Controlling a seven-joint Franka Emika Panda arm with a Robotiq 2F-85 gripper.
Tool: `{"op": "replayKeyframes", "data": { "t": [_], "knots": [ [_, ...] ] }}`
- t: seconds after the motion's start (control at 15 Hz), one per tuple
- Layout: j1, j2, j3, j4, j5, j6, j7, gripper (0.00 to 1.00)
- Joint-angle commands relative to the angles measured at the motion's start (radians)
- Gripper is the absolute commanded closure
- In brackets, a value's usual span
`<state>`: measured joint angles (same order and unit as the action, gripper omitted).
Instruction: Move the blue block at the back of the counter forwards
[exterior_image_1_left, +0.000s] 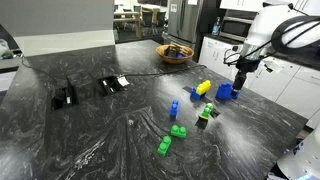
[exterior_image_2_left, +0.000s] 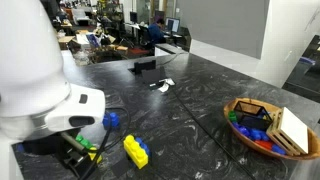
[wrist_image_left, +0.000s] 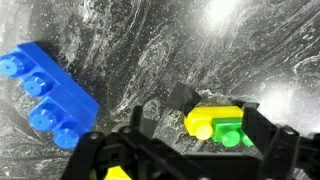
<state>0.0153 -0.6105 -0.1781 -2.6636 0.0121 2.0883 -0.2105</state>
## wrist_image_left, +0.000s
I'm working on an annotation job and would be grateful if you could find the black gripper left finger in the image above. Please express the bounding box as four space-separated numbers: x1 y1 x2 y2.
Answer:
61 105 188 180

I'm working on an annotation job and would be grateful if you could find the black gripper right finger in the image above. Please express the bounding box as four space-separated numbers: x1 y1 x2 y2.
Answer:
241 102 320 180

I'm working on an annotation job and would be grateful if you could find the yellow toy block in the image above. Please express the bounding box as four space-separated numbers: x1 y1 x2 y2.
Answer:
103 165 132 180
183 105 245 141

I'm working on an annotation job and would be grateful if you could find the green toy block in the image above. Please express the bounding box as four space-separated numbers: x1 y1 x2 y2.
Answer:
211 117 255 148

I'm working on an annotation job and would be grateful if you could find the long blue toy block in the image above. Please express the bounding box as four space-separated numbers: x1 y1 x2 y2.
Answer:
0 41 100 151

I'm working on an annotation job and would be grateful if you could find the black tape piece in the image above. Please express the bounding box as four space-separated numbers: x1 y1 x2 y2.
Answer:
165 82 203 114
231 98 248 109

